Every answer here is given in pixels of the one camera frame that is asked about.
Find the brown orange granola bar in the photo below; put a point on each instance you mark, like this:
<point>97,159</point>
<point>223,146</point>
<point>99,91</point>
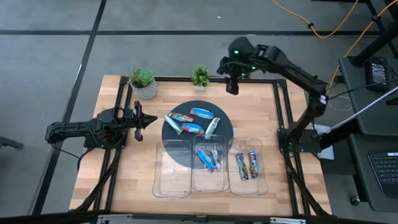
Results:
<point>181,117</point>

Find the dark blue granola bar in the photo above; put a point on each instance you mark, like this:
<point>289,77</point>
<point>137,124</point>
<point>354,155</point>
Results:
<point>242,166</point>
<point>253,164</point>

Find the silver metal bracket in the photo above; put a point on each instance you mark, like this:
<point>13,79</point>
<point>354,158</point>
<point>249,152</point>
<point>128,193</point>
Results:
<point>287,221</point>
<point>115,218</point>

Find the white green granola bar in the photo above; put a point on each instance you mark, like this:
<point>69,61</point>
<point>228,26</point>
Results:
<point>215,157</point>

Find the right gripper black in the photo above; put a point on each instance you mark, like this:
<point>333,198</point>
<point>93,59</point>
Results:
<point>232,87</point>

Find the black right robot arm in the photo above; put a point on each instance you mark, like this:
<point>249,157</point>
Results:
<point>295,74</point>

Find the black power adapter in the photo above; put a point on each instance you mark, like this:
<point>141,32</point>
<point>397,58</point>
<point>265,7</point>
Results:
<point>377,74</point>

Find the succulent in patterned pot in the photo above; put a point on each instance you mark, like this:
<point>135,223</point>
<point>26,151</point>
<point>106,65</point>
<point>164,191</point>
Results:
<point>145,79</point>

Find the silver granola bar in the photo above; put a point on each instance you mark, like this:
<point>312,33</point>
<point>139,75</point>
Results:
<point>173,124</point>
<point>212,126</point>

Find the black desk leg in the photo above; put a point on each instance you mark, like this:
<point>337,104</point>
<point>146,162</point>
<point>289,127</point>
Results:
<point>376,46</point>

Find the black caster wheel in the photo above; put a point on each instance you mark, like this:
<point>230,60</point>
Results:
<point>355,200</point>

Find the white paper sheet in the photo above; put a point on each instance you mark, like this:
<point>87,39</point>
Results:
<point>325,152</point>

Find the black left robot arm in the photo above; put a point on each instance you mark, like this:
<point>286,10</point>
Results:
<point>77,129</point>

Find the dark grey side desk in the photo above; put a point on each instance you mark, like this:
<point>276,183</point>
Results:
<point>354,74</point>

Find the grey furniture foot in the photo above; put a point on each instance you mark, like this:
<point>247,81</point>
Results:
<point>9,142</point>

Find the black keyboard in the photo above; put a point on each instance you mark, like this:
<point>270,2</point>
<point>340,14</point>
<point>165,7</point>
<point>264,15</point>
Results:
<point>385,174</point>

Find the small plant in white pot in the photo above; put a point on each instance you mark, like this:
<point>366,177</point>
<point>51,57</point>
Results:
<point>200,76</point>

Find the black rig beam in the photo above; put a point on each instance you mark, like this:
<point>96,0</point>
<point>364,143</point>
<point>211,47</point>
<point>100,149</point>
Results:
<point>46,218</point>

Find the grey metal pole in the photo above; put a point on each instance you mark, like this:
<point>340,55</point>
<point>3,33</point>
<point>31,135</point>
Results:
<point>363,112</point>

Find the black aluminium table frame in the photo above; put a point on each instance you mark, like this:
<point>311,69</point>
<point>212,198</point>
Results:
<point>174,79</point>

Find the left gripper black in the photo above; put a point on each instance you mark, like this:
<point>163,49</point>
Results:
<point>138,134</point>

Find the blue red granola bar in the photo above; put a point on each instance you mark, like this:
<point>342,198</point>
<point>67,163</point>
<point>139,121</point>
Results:
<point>206,159</point>
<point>192,127</point>
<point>202,113</point>

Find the black round mat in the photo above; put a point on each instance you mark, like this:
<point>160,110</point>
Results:
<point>225,124</point>

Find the clear plastic bin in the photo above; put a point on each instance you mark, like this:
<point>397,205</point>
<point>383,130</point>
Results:
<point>248,186</point>
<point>172,183</point>
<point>210,182</point>

